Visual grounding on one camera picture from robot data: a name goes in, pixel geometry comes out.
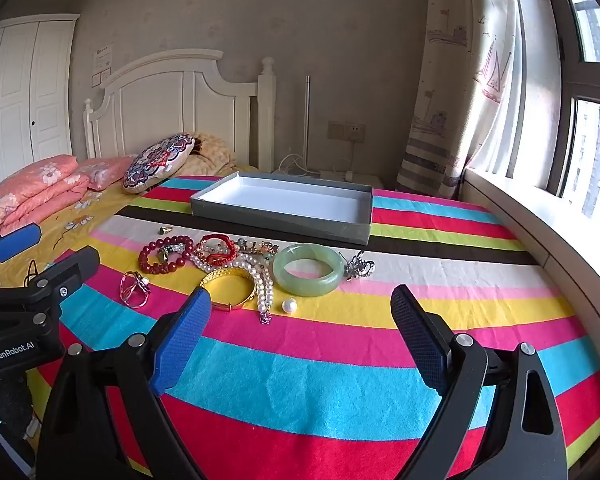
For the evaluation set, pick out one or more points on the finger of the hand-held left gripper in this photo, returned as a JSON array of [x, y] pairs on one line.
[[15, 242], [72, 267]]

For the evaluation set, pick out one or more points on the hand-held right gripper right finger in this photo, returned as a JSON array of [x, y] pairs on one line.
[[420, 340]]

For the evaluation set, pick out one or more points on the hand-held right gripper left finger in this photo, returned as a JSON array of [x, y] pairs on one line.
[[180, 345]]

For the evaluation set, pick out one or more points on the gold bangle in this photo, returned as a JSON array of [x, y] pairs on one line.
[[220, 276]]

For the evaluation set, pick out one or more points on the green jade bangle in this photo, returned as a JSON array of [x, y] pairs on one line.
[[325, 282]]

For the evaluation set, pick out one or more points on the grey jewelry box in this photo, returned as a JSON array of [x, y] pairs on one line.
[[280, 200]]

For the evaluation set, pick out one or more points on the pink floral quilt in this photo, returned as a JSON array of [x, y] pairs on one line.
[[25, 195]]

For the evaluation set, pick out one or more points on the yellow floral bedsheet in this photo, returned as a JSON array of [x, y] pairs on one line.
[[80, 210]]

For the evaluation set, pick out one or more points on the pink floral pillow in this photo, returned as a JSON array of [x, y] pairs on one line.
[[105, 170]]

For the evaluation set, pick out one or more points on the striped colourful cloth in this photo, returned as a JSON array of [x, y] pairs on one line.
[[305, 385]]

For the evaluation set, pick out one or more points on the round patterned cushion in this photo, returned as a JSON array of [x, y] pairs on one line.
[[157, 162]]

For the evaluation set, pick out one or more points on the white wardrobe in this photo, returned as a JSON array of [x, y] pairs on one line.
[[25, 100]]

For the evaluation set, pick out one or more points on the white windowsill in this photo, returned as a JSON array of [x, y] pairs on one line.
[[555, 240]]

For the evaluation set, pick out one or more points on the beige blanket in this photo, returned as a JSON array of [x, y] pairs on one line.
[[215, 155]]

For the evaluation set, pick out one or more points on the white bed headboard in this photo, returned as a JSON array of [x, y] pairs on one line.
[[180, 105]]

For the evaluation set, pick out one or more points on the white pole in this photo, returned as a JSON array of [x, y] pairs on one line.
[[307, 125]]

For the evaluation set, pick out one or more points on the printed curtain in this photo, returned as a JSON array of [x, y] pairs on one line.
[[460, 85]]

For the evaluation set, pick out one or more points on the window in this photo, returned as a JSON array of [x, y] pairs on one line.
[[595, 110]]

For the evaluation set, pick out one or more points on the wall paper notice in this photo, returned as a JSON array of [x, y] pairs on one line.
[[102, 60]]

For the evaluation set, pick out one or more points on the wall socket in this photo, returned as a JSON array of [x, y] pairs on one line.
[[346, 131]]

